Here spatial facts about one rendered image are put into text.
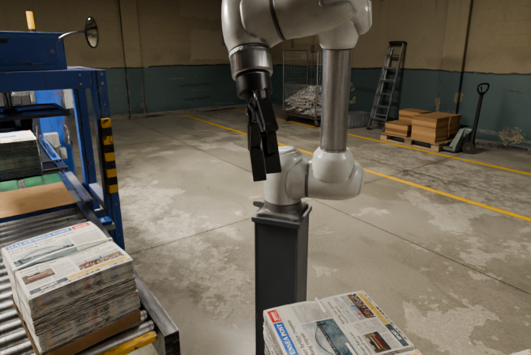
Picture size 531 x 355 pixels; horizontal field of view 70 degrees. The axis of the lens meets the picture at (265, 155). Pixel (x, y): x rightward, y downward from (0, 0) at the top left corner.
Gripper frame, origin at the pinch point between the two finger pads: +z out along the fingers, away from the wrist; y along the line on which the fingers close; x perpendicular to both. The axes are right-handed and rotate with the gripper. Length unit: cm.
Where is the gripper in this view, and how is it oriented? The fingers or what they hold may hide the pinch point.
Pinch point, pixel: (265, 171)
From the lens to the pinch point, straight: 77.9
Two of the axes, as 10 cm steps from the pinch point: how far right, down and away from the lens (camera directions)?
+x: -9.7, 1.0, -2.2
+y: -2.0, 1.7, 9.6
